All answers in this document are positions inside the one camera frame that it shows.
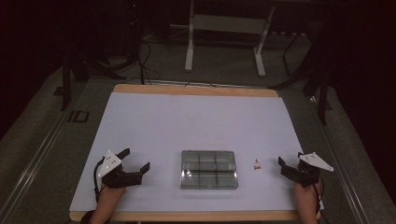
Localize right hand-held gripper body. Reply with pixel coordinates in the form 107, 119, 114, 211
280, 151, 334, 189

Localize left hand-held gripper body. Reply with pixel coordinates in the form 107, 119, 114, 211
97, 150, 144, 189

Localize clear plastic compartment box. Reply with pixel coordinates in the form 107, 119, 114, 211
179, 150, 239, 190

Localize person's left hand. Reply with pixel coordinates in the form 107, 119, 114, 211
98, 183, 127, 203

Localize person's right hand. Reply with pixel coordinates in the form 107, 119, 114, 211
293, 179, 322, 203

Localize pale table mat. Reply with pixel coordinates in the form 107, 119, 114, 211
68, 91, 325, 214

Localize black stand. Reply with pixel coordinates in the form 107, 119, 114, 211
268, 55, 333, 126
53, 46, 128, 112

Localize white metal stand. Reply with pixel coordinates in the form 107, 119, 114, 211
169, 0, 276, 78

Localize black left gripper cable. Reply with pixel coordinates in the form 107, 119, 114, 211
92, 158, 106, 203

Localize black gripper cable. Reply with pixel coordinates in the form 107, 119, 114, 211
312, 176, 327, 223
92, 158, 106, 203

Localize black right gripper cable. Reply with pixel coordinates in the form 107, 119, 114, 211
312, 176, 327, 223

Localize metal floor rail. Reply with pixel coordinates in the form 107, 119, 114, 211
0, 83, 88, 224
306, 92, 372, 224

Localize black rectangular floor bracket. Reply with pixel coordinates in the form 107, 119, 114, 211
66, 109, 91, 123

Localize black floor cables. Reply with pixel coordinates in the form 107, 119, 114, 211
135, 39, 163, 86

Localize thin black tube frame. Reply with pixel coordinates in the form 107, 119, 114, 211
281, 32, 301, 77

